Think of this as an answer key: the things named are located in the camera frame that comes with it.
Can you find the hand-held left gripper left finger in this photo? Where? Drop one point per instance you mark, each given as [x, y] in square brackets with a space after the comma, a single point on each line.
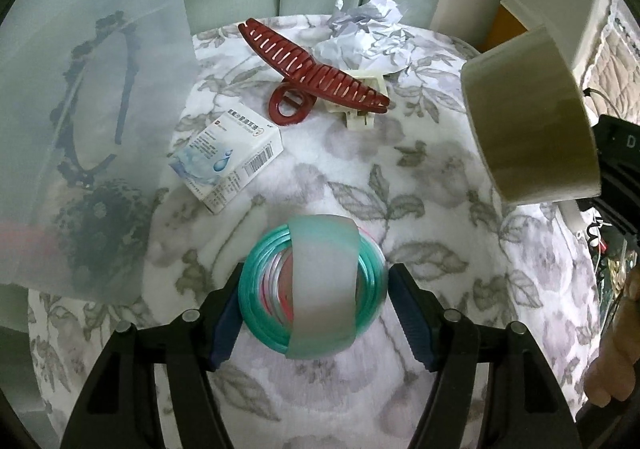
[226, 324]

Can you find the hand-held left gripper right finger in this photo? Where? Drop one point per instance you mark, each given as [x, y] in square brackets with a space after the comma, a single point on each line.
[407, 319]

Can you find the teal hoop bundle white band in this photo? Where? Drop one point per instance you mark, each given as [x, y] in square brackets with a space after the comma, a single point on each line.
[320, 279]

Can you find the beige packing tape roll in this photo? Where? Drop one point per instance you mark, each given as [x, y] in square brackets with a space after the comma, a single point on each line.
[525, 119]

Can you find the cream white hair claw clip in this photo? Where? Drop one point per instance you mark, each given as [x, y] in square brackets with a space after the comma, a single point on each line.
[357, 121]

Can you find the black beaded headband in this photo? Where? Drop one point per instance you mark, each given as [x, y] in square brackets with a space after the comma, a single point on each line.
[125, 99]

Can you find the translucent plastic storage container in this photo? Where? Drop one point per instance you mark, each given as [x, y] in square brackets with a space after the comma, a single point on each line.
[150, 79]

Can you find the white paper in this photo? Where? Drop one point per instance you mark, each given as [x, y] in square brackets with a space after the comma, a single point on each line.
[350, 46]

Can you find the person's right hand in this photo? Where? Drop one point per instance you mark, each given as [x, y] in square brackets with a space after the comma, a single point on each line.
[615, 364]

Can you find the grey floral blanket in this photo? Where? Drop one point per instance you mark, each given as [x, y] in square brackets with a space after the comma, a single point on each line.
[450, 279]

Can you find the beige quilted bed cover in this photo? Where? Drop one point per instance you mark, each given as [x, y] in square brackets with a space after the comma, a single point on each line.
[615, 59]

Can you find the dark patterned cloth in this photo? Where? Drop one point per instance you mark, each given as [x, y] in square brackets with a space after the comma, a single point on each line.
[617, 274]

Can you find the dark leopard print scrunchie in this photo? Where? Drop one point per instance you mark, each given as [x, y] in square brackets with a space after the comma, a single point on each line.
[100, 229]

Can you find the small white blue box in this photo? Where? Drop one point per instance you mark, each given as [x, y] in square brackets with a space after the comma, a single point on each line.
[220, 164]

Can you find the orange wooden furniture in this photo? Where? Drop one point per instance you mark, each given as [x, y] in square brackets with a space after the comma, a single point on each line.
[505, 24]

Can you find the dark red hair claw clip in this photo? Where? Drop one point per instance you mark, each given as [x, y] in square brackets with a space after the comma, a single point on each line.
[320, 74]

